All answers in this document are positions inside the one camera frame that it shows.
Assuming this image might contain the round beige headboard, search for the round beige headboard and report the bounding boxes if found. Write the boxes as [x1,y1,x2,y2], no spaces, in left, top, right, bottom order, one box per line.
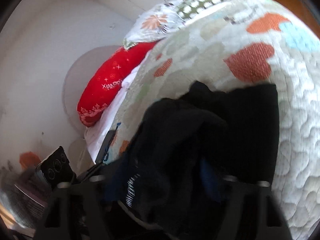
[62,45,123,136]

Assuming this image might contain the white bed sheet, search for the white bed sheet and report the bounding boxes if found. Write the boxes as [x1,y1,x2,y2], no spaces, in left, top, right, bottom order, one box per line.
[84,65,140,163]

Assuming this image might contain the white floral pillow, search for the white floral pillow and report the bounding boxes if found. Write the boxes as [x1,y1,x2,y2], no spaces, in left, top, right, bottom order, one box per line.
[123,0,184,50]

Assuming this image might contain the heart patterned quilt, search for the heart patterned quilt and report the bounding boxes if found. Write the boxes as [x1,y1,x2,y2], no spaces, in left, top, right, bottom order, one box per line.
[106,0,319,239]

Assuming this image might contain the long red pillow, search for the long red pillow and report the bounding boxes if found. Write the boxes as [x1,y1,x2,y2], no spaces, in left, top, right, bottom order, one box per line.
[77,42,156,127]

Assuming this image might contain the black phone on bed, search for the black phone on bed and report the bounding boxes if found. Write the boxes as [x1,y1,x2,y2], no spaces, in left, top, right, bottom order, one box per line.
[95,130,117,164]

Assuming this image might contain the black pants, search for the black pants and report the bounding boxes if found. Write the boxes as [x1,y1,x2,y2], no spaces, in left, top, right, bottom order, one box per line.
[117,81,279,239]

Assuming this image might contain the black camera phone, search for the black camera phone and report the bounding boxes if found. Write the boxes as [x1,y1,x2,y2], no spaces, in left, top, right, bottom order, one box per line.
[36,146,75,189]

